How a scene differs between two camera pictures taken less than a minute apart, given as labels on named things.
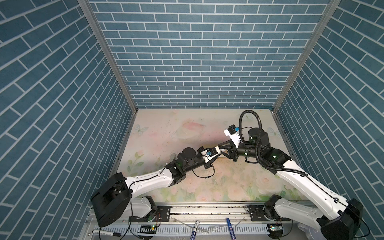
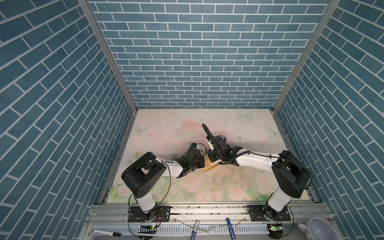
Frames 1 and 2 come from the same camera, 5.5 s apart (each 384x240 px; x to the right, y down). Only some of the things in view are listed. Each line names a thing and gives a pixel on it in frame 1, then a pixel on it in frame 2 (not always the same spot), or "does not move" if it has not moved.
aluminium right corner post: (329, 12) does not move
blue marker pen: (231, 231) does not move
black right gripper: (232, 152) -> (210, 155)
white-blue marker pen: (193, 234) does not move
